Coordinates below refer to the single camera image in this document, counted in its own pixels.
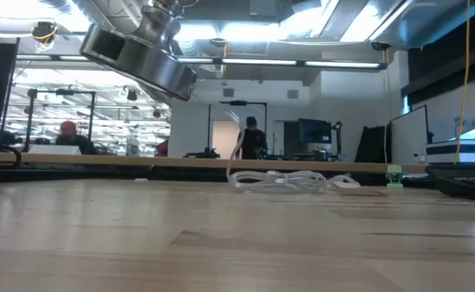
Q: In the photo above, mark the silver metal lamp base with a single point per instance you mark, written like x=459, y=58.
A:
x=148, y=61

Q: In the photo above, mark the person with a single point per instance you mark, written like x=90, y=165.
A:
x=253, y=142
x=72, y=138

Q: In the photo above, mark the black computer monitor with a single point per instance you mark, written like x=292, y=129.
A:
x=314, y=130

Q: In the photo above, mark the long ceiling light strip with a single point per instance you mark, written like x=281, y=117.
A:
x=281, y=62

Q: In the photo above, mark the black fabric panel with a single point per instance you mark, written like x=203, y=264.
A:
x=373, y=146

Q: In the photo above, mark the light wooden desk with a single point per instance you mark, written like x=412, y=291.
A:
x=99, y=160

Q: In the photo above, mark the light green clip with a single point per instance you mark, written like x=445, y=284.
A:
x=394, y=178

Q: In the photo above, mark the white board panel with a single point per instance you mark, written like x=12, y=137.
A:
x=411, y=134

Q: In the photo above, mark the white striped box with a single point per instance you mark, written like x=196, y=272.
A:
x=460, y=152

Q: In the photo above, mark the black background frame rig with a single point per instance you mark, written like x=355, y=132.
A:
x=62, y=92
x=221, y=104

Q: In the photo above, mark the black aluminium table frame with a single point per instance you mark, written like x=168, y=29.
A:
x=99, y=175

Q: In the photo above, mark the black dome ceiling camera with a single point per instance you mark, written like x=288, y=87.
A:
x=380, y=46

